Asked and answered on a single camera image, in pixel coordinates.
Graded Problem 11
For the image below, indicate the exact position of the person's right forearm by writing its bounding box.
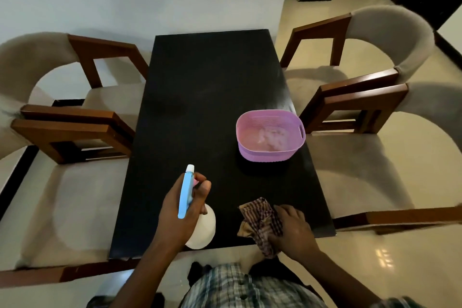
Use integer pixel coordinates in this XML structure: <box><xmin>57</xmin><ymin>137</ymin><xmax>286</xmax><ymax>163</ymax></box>
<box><xmin>285</xmin><ymin>249</ymin><xmax>387</xmax><ymax>308</ymax></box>

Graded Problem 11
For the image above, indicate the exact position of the white spray bottle blue head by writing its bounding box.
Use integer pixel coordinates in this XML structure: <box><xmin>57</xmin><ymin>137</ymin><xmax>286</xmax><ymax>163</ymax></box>
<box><xmin>178</xmin><ymin>164</ymin><xmax>217</xmax><ymax>250</ymax></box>

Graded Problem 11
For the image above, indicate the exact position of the person's right hand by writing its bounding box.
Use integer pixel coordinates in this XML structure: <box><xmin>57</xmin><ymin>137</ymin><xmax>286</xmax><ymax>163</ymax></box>
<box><xmin>267</xmin><ymin>205</ymin><xmax>322</xmax><ymax>262</ymax></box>

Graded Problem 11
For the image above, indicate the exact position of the white crumpled cloth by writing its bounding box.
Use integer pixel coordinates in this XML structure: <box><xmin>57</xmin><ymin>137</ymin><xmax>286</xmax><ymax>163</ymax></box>
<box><xmin>257</xmin><ymin>128</ymin><xmax>290</xmax><ymax>152</ymax></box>

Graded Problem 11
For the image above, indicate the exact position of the brown checkered cloth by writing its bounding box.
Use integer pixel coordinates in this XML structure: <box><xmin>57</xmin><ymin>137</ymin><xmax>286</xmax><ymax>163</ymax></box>
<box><xmin>237</xmin><ymin>197</ymin><xmax>284</xmax><ymax>259</ymax></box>

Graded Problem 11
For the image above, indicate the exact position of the person's left forearm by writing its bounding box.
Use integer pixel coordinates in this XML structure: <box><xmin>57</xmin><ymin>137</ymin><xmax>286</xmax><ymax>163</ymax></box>
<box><xmin>109</xmin><ymin>239</ymin><xmax>185</xmax><ymax>308</ymax></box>

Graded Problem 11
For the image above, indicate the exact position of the person's left hand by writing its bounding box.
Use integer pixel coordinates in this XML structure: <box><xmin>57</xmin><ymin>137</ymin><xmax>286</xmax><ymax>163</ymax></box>
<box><xmin>156</xmin><ymin>172</ymin><xmax>212</xmax><ymax>250</ymax></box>

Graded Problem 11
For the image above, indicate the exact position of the plaid shirt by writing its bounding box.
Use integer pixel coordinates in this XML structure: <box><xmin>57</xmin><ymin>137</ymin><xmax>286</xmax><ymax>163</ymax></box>
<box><xmin>180</xmin><ymin>262</ymin><xmax>428</xmax><ymax>308</ymax></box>

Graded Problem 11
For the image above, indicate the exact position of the beige wooden armchair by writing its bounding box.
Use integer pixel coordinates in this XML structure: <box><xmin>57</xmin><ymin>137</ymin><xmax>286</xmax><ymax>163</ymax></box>
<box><xmin>299</xmin><ymin>81</ymin><xmax>462</xmax><ymax>236</ymax></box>
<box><xmin>0</xmin><ymin>31</ymin><xmax>149</xmax><ymax>160</ymax></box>
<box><xmin>0</xmin><ymin>118</ymin><xmax>142</xmax><ymax>289</ymax></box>
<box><xmin>280</xmin><ymin>5</ymin><xmax>436</xmax><ymax>117</ymax></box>

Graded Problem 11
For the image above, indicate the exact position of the pink plastic basket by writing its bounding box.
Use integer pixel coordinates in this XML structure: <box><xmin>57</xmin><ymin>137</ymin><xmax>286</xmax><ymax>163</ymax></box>
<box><xmin>236</xmin><ymin>109</ymin><xmax>307</xmax><ymax>163</ymax></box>

